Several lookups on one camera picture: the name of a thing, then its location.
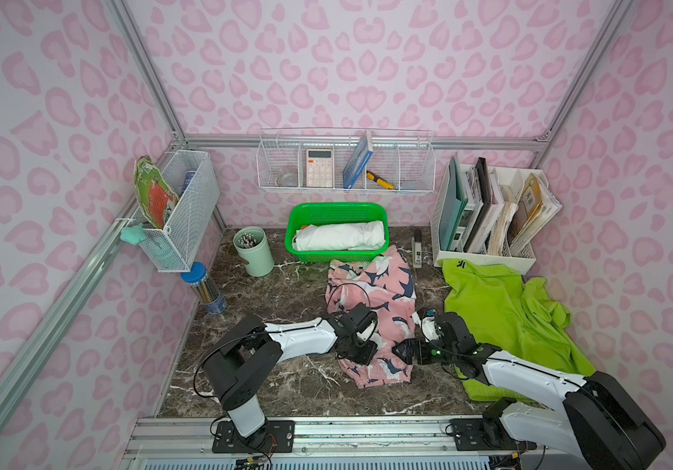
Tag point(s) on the brown paper envelopes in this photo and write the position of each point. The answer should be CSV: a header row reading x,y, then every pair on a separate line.
x,y
537,206

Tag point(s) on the green plastic basket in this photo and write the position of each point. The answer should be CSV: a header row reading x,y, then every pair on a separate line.
x,y
323,214

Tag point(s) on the yellow utility knife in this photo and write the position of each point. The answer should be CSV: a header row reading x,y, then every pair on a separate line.
x,y
379,181

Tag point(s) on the green red paper packet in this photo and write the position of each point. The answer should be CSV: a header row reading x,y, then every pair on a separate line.
x,y
157,199

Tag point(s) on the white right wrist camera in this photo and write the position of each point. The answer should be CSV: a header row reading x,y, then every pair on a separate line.
x,y
425,321

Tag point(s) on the lime green garment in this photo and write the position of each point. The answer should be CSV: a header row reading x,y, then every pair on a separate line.
x,y
518,316

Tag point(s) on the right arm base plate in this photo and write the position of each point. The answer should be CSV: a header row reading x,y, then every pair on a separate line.
x,y
484,435

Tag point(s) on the pink shark print shorts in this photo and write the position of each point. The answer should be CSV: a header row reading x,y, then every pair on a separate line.
x,y
387,287

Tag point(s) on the blue book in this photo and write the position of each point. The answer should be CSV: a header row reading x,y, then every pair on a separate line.
x,y
358,160

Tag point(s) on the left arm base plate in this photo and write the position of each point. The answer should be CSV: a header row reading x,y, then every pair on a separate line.
x,y
274,436

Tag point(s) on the clear wire wall shelf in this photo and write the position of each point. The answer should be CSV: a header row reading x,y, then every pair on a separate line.
x,y
405,158

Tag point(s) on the white mesh wall basket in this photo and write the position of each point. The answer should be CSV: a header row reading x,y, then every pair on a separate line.
x,y
191,174

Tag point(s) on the blue lid pencil jar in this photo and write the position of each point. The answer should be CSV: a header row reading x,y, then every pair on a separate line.
x,y
206,290

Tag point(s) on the dark green folder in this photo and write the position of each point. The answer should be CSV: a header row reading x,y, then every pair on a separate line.
x,y
454,203

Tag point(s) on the white rolled cloth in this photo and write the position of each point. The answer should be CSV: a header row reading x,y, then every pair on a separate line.
x,y
361,236

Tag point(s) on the pink calculator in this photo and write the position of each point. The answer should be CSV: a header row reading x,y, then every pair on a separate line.
x,y
319,168

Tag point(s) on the white file organizer rack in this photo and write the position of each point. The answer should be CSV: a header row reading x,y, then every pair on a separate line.
x,y
507,185

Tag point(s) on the small glass dish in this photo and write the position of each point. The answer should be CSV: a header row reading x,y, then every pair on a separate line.
x,y
288,178

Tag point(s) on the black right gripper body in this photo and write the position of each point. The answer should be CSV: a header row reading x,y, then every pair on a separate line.
x,y
417,348

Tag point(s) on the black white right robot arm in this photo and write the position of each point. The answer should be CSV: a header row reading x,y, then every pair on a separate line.
x,y
590,417

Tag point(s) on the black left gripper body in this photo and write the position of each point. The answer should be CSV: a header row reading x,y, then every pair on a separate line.
x,y
361,345

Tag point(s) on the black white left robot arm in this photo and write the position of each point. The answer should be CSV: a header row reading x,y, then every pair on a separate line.
x,y
237,366

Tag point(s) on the mint green cup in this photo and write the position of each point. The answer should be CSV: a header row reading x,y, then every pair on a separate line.
x,y
252,246

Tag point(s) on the black remote control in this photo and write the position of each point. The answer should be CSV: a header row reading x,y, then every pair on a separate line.
x,y
417,249

